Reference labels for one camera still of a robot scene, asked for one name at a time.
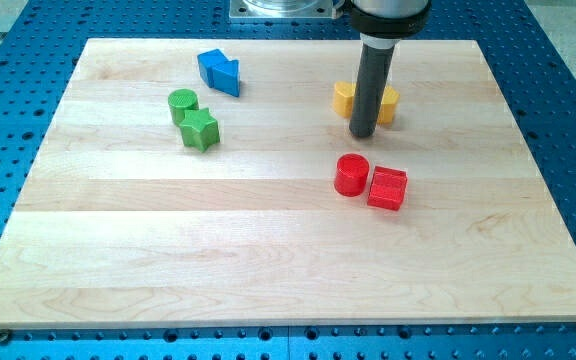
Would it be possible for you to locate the red cylinder block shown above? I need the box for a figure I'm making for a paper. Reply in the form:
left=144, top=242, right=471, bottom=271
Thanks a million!
left=334, top=153, right=370, bottom=197

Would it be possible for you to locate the red square block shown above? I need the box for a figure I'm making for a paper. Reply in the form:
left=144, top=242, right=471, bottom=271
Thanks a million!
left=367, top=166, right=408, bottom=211

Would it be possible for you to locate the green star block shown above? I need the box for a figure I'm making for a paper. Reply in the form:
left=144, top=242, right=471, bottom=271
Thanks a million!
left=179, top=108, right=220, bottom=152

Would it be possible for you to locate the yellow block left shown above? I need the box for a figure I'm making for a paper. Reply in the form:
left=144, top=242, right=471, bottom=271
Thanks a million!
left=332, top=81, right=356, bottom=119

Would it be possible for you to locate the yellow block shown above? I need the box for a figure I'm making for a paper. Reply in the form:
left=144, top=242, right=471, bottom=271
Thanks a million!
left=332, top=81, right=356, bottom=119
left=377, top=85, right=400, bottom=125

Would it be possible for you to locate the light wooden board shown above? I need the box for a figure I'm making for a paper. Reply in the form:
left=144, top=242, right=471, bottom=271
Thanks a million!
left=0, top=38, right=576, bottom=329

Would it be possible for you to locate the yellow block right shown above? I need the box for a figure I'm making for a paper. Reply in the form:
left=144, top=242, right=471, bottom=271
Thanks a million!
left=377, top=85, right=400, bottom=125

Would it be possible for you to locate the blue triangle block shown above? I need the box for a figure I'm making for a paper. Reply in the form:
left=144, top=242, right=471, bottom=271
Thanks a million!
left=212, top=60, right=240, bottom=97

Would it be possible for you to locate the green cylinder block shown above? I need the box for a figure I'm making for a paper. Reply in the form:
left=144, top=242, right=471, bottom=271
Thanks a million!
left=167, top=88, right=199, bottom=126

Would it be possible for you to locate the blue cube block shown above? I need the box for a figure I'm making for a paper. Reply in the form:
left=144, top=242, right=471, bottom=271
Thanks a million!
left=197, top=49, right=228, bottom=88

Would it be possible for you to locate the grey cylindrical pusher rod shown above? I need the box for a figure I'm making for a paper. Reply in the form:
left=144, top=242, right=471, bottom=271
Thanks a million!
left=349, top=34, right=399, bottom=138

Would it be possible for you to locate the blue perforated metal table plate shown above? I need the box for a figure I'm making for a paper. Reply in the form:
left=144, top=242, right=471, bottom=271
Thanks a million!
left=0, top=1, right=576, bottom=359

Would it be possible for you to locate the left board clamp screw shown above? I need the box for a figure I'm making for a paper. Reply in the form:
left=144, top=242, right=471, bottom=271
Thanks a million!
left=0, top=329, right=12, bottom=345

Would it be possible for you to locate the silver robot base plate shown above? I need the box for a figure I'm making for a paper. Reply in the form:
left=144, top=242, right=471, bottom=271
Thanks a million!
left=229, top=0, right=345, bottom=21

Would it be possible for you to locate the silver robot arm with black ring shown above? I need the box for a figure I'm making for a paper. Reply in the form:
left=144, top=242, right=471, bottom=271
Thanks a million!
left=343, top=0, right=432, bottom=39

